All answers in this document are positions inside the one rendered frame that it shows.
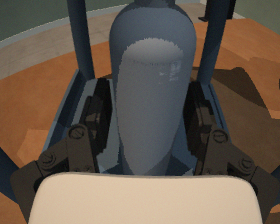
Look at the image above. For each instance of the dark blue shelving unit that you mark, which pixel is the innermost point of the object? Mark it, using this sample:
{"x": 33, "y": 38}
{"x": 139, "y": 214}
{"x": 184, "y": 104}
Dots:
{"x": 83, "y": 84}

